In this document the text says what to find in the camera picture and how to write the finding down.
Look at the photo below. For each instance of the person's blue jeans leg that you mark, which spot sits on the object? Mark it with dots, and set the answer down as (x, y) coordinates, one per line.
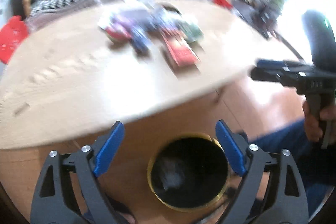
(294, 139)

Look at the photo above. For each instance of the red bag on floor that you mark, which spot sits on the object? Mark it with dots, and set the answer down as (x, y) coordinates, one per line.
(223, 3)

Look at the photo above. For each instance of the black gold-rimmed trash bin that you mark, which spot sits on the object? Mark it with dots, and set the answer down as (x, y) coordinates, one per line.
(189, 173)

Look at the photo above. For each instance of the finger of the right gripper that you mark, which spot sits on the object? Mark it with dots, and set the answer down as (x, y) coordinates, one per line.
(275, 75)
(270, 64)

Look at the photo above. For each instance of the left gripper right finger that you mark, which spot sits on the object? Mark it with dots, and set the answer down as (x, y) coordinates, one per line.
(284, 199)

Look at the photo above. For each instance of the blue wrapper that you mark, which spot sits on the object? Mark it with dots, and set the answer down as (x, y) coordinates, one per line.
(139, 40)

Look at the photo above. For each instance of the person's right hand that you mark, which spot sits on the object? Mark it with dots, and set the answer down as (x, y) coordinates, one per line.
(311, 125)

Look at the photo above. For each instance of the torn white green box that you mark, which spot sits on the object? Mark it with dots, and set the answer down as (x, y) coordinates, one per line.
(147, 14)

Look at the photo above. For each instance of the small red cigarette pack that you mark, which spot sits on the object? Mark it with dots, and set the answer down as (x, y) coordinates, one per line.
(116, 32)

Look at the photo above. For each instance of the red pig-shaped stool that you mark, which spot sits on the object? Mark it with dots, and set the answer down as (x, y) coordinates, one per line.
(11, 36)

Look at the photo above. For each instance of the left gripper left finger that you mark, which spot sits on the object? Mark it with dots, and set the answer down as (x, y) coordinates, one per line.
(54, 200)

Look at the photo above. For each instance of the teal crushed box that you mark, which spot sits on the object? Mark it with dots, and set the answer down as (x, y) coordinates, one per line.
(191, 32)

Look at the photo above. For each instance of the large red cigarette carton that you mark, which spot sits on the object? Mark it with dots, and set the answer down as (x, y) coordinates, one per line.
(177, 50)

